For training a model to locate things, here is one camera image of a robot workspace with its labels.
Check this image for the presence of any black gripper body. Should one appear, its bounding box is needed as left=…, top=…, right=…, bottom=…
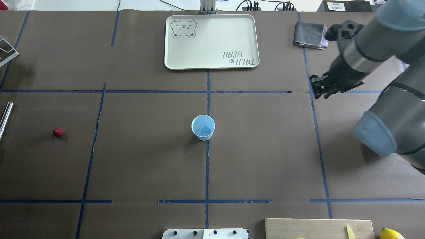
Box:
left=324, top=55, right=366, bottom=97

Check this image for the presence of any red strawberry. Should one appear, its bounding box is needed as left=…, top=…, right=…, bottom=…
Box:
left=52, top=127, right=65, bottom=137

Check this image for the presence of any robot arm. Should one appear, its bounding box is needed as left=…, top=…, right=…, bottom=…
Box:
left=310, top=0, right=425, bottom=173

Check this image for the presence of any light blue plastic cup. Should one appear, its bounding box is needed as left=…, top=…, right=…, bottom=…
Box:
left=191, top=115, right=215, bottom=141

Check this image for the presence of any grey and purple folded cloth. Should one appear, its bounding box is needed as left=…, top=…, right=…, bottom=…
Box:
left=294, top=21, right=328, bottom=50

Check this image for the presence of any black box with label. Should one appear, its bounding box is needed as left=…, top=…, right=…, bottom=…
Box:
left=317, top=0, right=373, bottom=12

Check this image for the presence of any cream bear serving tray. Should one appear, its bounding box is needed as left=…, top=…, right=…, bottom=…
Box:
left=164, top=14, right=260, bottom=70

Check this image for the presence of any wooden cutting board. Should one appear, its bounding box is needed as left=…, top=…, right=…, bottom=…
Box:
left=265, top=218, right=375, bottom=239

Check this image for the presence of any yellow plastic knife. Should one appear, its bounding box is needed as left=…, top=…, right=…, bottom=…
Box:
left=346, top=225, right=356, bottom=239

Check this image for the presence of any white pillar with base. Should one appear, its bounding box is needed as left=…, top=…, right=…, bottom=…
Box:
left=162, top=228, right=250, bottom=239

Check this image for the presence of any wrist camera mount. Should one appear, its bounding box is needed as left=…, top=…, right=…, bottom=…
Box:
left=325, top=20, right=364, bottom=41

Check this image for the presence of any aluminium frame post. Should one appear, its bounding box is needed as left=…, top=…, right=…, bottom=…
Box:
left=200, top=0, right=216, bottom=15

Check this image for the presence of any white wire cup rack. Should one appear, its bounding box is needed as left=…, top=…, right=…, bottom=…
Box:
left=0, top=35, right=19, bottom=67

